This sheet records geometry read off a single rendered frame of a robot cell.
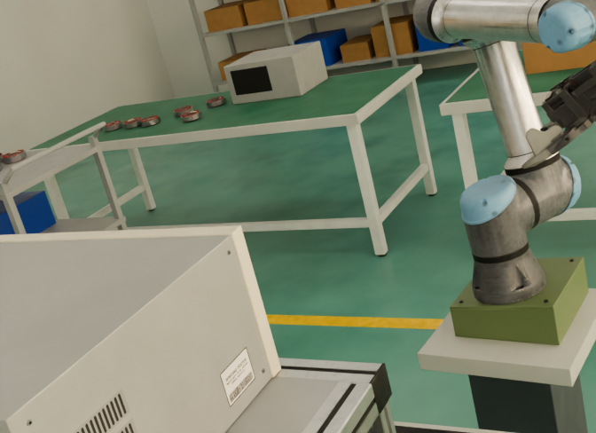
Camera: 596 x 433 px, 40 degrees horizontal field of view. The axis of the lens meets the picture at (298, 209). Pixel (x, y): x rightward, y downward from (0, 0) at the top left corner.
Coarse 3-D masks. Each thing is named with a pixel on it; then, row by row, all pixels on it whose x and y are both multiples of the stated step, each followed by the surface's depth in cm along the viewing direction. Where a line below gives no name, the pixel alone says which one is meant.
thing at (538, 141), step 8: (552, 128) 144; (560, 128) 144; (528, 136) 145; (536, 136) 145; (544, 136) 145; (552, 136) 145; (560, 136) 144; (536, 144) 145; (544, 144) 145; (536, 152) 145; (544, 152) 144; (528, 160) 147; (536, 160) 145; (544, 160) 145
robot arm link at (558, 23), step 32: (416, 0) 163; (448, 0) 154; (480, 0) 146; (512, 0) 140; (544, 0) 133; (576, 0) 128; (448, 32) 154; (480, 32) 146; (512, 32) 139; (544, 32) 130; (576, 32) 125
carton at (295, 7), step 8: (288, 0) 778; (296, 0) 774; (304, 0) 770; (312, 0) 767; (320, 0) 763; (328, 0) 765; (288, 8) 781; (296, 8) 777; (304, 8) 774; (312, 8) 770; (320, 8) 766; (328, 8) 764; (296, 16) 781
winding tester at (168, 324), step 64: (0, 256) 113; (64, 256) 106; (128, 256) 101; (192, 256) 95; (0, 320) 91; (64, 320) 87; (128, 320) 83; (192, 320) 92; (256, 320) 103; (0, 384) 76; (64, 384) 75; (128, 384) 83; (192, 384) 92; (256, 384) 103
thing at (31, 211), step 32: (96, 128) 365; (0, 160) 393; (32, 160) 333; (64, 160) 364; (96, 160) 379; (0, 192) 332; (32, 192) 403; (0, 224) 377; (32, 224) 393; (64, 224) 400; (96, 224) 388
